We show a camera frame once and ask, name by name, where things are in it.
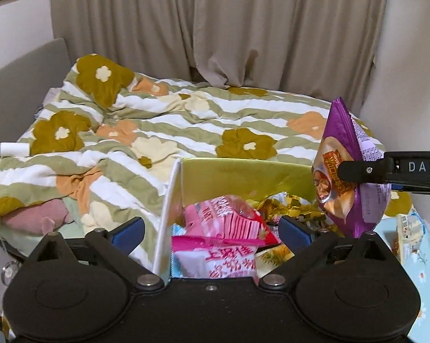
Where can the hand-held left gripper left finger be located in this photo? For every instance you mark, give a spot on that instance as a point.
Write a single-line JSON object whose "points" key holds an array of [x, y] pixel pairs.
{"points": [[129, 235]]}

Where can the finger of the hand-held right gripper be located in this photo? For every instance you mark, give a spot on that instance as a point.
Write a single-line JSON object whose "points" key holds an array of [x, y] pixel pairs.
{"points": [[365, 169]]}

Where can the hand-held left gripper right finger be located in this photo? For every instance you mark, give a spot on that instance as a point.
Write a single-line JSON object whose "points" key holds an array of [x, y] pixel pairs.
{"points": [[295, 230]]}

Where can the yellow snack packet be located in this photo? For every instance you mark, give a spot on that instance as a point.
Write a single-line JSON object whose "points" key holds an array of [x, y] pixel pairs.
{"points": [[293, 207]]}

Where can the purple snack packet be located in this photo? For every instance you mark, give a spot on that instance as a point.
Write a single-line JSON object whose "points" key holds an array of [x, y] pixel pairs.
{"points": [[350, 203]]}

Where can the pink snack packet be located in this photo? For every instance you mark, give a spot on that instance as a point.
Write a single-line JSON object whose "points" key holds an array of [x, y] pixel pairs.
{"points": [[229, 221], [215, 260]]}

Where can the green cardboard box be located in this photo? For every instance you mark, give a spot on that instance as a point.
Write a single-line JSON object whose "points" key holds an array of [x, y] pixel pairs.
{"points": [[236, 175]]}

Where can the pale green snack packet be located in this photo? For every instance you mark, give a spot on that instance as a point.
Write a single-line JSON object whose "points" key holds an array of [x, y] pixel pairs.
{"points": [[273, 260]]}

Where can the blue and white snack packet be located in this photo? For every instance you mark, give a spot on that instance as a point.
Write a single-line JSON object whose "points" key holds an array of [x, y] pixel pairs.
{"points": [[409, 235]]}

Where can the pink cloth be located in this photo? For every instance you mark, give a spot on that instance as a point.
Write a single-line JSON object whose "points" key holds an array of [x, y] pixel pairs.
{"points": [[36, 218]]}

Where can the floral striped blanket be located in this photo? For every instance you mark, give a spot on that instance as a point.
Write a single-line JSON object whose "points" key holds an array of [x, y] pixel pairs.
{"points": [[147, 132]]}

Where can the light blue floral tablecloth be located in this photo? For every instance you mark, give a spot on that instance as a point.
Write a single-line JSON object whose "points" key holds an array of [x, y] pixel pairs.
{"points": [[425, 286]]}

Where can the white paper roll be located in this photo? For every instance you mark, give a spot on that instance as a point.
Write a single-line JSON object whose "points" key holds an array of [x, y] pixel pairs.
{"points": [[14, 149]]}

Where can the beige curtain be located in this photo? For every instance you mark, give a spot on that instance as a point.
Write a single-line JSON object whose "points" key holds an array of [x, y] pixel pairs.
{"points": [[218, 25]]}

